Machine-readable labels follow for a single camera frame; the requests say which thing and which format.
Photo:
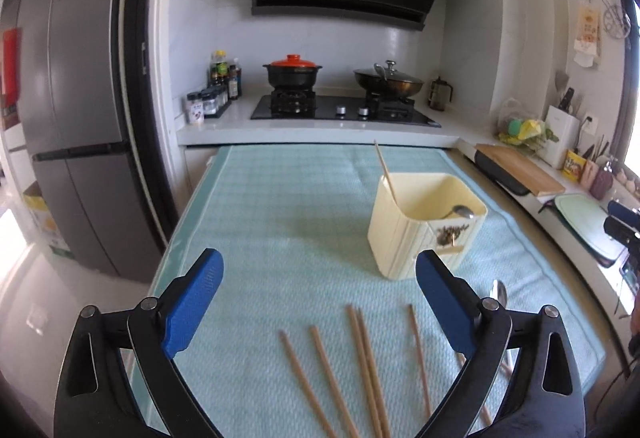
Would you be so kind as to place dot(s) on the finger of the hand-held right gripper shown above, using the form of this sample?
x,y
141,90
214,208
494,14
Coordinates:
x,y
620,230
622,208

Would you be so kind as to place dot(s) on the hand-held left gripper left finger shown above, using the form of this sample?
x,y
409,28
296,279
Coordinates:
x,y
197,298

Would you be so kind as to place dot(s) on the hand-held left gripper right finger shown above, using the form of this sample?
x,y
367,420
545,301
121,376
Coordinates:
x,y
445,303

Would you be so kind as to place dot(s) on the metal spoon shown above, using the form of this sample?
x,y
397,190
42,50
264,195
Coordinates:
x,y
499,293
462,211

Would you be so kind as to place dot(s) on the wooden chopstick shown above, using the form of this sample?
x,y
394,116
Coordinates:
x,y
420,363
306,380
364,370
372,370
384,168
332,380

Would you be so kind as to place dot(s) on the cream plastic utensil holder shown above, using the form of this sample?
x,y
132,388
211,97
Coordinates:
x,y
400,248

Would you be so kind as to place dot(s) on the purple soap dispenser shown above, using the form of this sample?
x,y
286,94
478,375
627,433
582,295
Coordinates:
x,y
602,180

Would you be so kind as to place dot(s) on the pink utensil cup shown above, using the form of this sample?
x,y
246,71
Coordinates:
x,y
588,173

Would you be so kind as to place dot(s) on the yellow can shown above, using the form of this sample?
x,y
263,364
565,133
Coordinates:
x,y
573,165

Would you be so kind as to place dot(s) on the white knife block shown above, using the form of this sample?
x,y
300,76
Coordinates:
x,y
560,138

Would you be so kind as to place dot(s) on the wooden cutting board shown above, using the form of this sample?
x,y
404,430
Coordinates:
x,y
520,168

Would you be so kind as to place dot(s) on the teal woven table mat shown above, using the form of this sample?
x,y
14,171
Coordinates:
x,y
300,218

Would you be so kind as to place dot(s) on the black tray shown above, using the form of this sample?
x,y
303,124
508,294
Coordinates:
x,y
495,173

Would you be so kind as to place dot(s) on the window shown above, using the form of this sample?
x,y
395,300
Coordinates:
x,y
634,68

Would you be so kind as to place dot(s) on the grey spatula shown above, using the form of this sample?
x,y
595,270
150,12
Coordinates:
x,y
562,80

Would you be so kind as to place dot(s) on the clear plastic bag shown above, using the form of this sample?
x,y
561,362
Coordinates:
x,y
510,110

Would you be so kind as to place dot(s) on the yellow and white cardboard box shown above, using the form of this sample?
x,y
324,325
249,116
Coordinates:
x,y
45,218

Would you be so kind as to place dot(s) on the row of spice jars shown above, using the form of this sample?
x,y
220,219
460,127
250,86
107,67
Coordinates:
x,y
205,105

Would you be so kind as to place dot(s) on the glass french press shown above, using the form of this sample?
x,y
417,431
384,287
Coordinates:
x,y
439,94

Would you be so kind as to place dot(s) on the dark sauce bottle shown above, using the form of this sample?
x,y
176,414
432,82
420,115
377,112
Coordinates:
x,y
234,83

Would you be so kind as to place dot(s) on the black gas stove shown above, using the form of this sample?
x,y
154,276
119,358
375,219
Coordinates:
x,y
340,110

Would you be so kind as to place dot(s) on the dark wok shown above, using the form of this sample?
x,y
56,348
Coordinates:
x,y
390,88

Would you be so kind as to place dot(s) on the green label oil bottle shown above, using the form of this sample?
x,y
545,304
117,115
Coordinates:
x,y
219,68

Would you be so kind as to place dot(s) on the grey refrigerator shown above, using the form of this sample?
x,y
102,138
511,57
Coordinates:
x,y
75,93

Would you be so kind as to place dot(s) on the black clay pot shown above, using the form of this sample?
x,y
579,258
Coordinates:
x,y
292,77

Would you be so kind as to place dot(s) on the glass wok lid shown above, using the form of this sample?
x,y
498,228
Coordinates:
x,y
386,69

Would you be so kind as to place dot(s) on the orange pot lid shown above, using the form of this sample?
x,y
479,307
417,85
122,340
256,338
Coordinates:
x,y
292,60

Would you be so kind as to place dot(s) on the red paper sheet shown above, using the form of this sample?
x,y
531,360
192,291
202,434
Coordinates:
x,y
11,78

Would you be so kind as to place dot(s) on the white wall outlet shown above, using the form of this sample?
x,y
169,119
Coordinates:
x,y
590,125

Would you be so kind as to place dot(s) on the hanging wall calendar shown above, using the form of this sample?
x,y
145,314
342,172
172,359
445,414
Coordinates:
x,y
587,30

